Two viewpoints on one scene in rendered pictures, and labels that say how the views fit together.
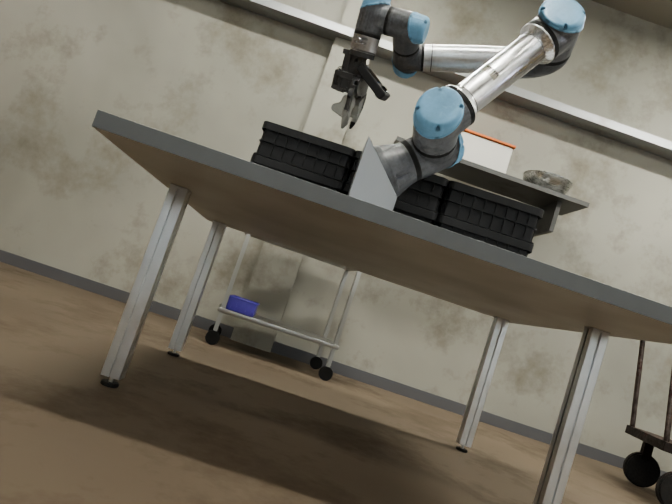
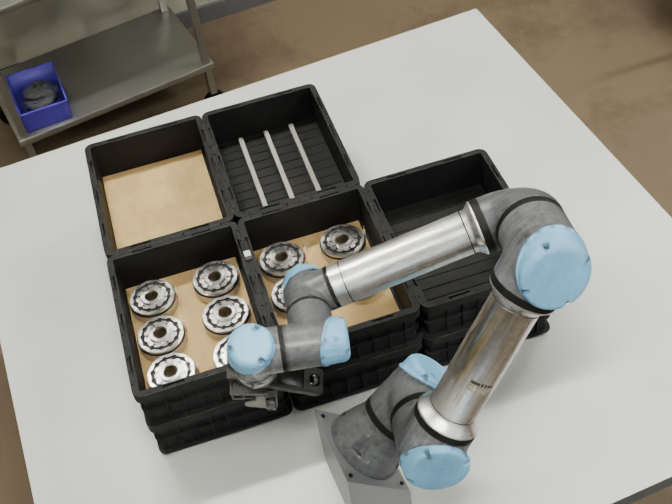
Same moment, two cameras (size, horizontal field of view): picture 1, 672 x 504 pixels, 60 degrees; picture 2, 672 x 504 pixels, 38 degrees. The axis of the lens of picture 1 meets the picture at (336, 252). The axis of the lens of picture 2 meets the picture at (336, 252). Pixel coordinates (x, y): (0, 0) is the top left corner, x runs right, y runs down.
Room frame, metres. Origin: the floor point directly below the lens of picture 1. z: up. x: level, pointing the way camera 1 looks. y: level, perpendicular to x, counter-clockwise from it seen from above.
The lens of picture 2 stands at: (0.57, 0.18, 2.49)
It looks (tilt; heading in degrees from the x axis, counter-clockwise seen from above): 48 degrees down; 347
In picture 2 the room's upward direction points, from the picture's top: 9 degrees counter-clockwise
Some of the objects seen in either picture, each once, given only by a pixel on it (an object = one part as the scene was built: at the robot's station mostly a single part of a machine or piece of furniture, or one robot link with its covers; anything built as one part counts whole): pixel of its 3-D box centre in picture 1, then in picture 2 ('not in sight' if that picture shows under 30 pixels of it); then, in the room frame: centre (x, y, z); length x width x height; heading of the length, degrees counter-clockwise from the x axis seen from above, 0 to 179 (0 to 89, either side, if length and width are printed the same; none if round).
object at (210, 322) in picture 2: not in sight; (225, 314); (1.95, 0.11, 0.86); 0.10 x 0.10 x 0.01
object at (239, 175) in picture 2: not in sight; (280, 165); (2.34, -0.14, 0.87); 0.40 x 0.30 x 0.11; 177
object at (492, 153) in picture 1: (477, 157); not in sight; (4.05, -0.74, 1.78); 0.40 x 0.33 x 0.22; 92
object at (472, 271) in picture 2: (477, 224); (455, 241); (1.92, -0.42, 0.87); 0.40 x 0.30 x 0.11; 177
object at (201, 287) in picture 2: not in sight; (215, 278); (2.06, 0.11, 0.86); 0.10 x 0.10 x 0.01
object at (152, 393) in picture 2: (312, 155); (189, 306); (1.95, 0.18, 0.92); 0.40 x 0.30 x 0.02; 177
